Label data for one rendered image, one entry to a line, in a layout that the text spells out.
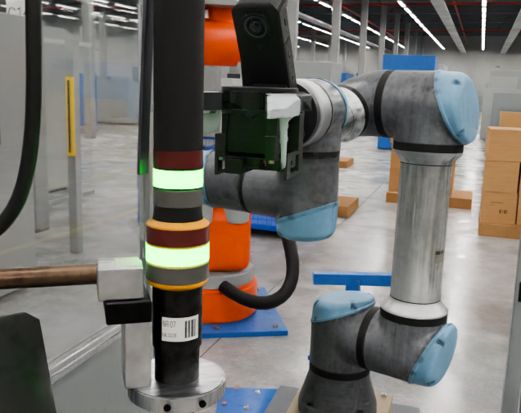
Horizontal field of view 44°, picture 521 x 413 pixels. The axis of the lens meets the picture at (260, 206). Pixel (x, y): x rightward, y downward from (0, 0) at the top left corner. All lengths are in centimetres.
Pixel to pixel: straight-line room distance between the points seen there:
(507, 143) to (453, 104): 687
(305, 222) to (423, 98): 38
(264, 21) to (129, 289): 28
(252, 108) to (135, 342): 24
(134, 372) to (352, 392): 82
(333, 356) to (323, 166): 53
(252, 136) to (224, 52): 387
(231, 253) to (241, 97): 386
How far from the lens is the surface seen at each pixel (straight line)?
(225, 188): 83
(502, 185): 797
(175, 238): 43
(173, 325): 45
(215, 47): 444
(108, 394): 189
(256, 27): 60
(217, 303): 445
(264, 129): 59
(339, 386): 124
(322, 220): 77
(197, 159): 43
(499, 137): 791
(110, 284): 44
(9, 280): 45
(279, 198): 78
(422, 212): 110
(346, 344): 119
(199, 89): 43
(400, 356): 115
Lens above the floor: 166
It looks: 11 degrees down
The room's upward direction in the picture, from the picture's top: 2 degrees clockwise
